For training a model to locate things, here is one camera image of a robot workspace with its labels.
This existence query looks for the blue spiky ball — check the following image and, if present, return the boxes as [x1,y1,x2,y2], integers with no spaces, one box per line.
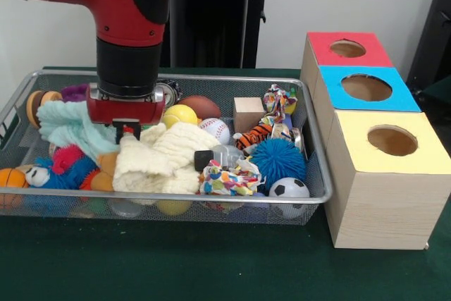
[250,138,307,186]

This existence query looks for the mint green cloth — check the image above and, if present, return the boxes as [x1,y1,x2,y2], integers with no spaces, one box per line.
[37,99,121,163]

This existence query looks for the cream cloth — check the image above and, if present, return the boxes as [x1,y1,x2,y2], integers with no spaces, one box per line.
[112,123,221,195]

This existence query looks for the orange plush bear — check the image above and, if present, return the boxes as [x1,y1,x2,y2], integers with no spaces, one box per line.
[90,152,120,192]

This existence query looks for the orange striped tiger plush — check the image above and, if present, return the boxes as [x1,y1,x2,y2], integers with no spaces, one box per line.
[233,123,274,150]

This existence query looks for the wooden box with three holes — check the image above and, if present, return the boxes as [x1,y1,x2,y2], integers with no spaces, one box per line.
[300,31,451,250]

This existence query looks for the silver mesh bin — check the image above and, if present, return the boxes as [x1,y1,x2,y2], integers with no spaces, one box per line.
[0,68,334,227]

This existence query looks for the small orange basketball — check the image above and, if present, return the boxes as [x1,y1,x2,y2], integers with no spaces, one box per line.
[0,167,30,207]

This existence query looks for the plain wooden cube block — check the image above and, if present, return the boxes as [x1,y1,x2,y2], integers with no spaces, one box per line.
[233,96,266,133]

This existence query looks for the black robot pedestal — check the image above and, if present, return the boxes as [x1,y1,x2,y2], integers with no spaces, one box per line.
[160,0,285,69]

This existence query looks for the blue spiky toy with eyes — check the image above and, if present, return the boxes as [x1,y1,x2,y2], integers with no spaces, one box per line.
[25,155,99,191]

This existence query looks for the yellow seamed ball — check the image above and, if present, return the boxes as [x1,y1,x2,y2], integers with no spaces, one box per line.
[162,104,198,129]

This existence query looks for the black chair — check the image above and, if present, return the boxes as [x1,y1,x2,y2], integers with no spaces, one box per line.
[404,0,451,87]

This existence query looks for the small soccer ball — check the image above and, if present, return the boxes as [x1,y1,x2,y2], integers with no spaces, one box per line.
[268,177,310,219]

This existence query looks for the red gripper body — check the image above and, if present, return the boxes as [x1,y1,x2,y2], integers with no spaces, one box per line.
[86,84,166,128]

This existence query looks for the dark green tablecloth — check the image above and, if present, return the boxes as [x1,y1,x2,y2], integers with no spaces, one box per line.
[0,66,451,301]

